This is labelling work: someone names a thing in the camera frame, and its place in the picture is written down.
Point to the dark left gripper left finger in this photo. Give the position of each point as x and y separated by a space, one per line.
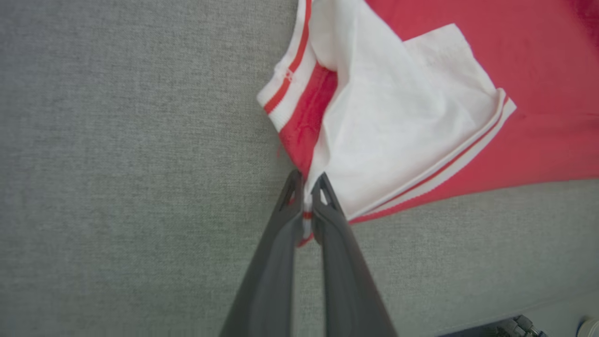
271 281

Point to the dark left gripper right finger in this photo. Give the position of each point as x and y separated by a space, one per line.
348 290

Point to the red and white sports jersey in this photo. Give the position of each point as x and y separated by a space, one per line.
398 117

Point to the dark robot base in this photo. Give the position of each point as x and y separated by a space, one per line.
514 327

